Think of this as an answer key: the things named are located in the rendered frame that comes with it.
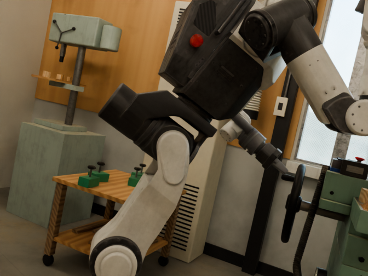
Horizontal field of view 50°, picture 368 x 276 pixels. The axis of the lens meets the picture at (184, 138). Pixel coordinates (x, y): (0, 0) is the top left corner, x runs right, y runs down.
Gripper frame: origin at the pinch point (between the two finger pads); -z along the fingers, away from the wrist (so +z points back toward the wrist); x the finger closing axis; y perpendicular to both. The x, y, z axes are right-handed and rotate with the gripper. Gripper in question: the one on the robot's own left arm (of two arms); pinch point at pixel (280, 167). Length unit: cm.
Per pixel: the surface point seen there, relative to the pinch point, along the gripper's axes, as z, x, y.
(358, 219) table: -24.3, 37.6, -16.9
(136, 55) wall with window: 149, -135, 62
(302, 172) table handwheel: -6.5, 13.9, -3.6
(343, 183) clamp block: -17.9, 21.2, -0.6
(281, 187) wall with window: -8, -123, 59
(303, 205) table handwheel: -15.0, 4.0, -7.4
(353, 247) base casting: -31.3, 22.9, -16.0
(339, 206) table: -21.7, 19.1, -6.7
